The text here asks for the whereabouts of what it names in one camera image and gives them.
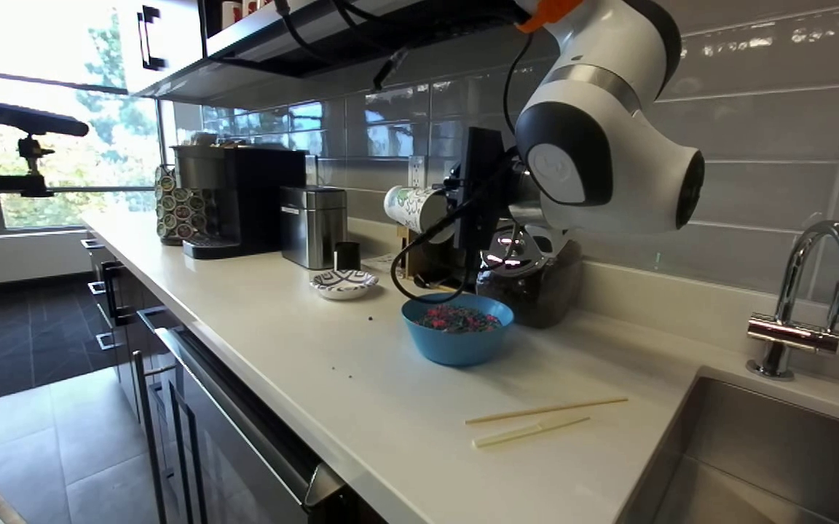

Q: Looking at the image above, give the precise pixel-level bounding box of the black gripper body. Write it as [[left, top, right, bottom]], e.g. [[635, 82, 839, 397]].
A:
[[441, 124, 521, 285]]

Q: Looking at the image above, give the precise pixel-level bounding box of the patterned white paper cup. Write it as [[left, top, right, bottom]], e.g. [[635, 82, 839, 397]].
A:
[[381, 184, 460, 247]]

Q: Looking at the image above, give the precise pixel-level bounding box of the small black cup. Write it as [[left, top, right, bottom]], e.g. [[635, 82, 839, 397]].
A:
[[332, 239, 364, 273]]

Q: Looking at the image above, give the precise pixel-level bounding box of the blue plastic bowl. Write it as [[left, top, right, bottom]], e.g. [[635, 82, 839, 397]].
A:
[[399, 290, 520, 369]]

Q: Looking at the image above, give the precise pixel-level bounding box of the colourful candy pile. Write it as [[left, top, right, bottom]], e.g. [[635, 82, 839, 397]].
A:
[[418, 305, 502, 334]]

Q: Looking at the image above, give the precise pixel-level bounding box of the blue patterned paper plate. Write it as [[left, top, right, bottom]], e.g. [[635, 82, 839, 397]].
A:
[[307, 267, 381, 302]]

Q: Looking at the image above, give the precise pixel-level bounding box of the brushed steel canister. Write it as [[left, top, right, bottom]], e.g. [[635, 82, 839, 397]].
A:
[[276, 184, 352, 270]]

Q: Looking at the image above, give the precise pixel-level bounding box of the black coffee machine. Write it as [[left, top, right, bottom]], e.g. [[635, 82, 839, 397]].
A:
[[169, 142, 311, 258]]

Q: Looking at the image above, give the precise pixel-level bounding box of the pale wooden chopstick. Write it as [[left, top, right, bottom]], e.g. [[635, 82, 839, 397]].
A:
[[473, 413, 595, 451], [464, 392, 633, 427]]

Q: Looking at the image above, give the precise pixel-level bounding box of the patterned glass jar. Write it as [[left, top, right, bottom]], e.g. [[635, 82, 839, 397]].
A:
[[151, 161, 209, 247]]

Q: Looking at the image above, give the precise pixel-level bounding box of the dark dishwasher front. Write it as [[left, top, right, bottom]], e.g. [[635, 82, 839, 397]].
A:
[[134, 302, 346, 524]]

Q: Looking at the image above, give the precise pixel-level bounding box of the white upper cabinet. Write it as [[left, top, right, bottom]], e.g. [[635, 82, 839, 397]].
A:
[[110, 0, 209, 100]]

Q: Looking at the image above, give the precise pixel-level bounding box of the chrome kitchen faucet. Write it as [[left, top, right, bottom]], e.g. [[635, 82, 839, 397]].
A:
[[743, 219, 839, 381]]

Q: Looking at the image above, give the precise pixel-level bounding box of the stainless steel sink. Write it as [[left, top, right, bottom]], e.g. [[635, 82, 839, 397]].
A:
[[620, 373, 839, 524]]

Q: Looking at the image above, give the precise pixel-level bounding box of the dark open wall shelf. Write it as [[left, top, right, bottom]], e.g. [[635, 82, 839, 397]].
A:
[[132, 0, 540, 110]]

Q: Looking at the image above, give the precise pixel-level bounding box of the black cabinet handle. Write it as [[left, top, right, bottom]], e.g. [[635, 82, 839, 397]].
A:
[[134, 4, 169, 72]]

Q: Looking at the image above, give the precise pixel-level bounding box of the black camera on stand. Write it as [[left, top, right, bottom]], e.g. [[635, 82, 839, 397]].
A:
[[0, 95, 93, 202]]

